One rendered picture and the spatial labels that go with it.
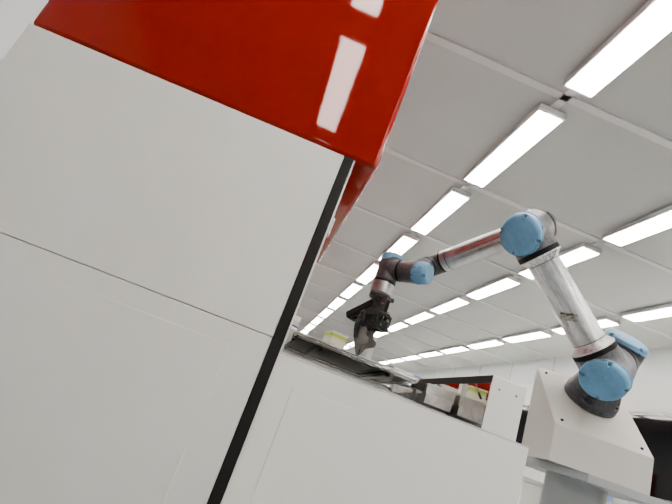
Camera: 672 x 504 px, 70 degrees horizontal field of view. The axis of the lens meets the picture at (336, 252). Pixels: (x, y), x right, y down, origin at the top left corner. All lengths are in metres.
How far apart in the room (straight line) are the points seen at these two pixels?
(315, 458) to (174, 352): 0.40
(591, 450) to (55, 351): 1.28
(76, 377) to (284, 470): 0.45
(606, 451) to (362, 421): 0.70
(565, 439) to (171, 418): 1.02
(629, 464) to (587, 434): 0.12
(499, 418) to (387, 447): 0.32
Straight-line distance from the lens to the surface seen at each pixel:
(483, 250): 1.59
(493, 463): 1.24
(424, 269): 1.56
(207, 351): 0.89
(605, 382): 1.43
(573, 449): 1.50
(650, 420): 5.21
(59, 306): 0.95
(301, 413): 1.09
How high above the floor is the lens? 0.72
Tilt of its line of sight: 19 degrees up
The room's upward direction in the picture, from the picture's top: 21 degrees clockwise
